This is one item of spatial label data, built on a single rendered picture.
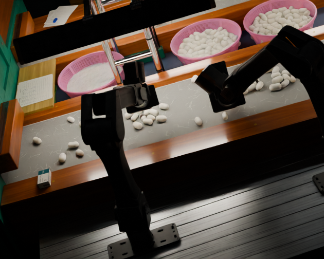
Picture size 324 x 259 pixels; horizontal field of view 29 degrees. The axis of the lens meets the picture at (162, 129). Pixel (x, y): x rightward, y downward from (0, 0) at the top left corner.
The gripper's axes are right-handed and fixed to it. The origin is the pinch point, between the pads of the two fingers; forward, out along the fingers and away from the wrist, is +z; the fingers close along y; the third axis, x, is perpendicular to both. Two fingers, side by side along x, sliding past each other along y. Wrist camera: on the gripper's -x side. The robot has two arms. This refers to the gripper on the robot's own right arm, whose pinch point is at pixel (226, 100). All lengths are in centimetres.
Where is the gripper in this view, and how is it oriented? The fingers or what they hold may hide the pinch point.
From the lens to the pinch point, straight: 196.5
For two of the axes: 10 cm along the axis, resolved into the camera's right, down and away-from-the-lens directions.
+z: 0.8, 0.3, 10.0
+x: 2.7, 9.6, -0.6
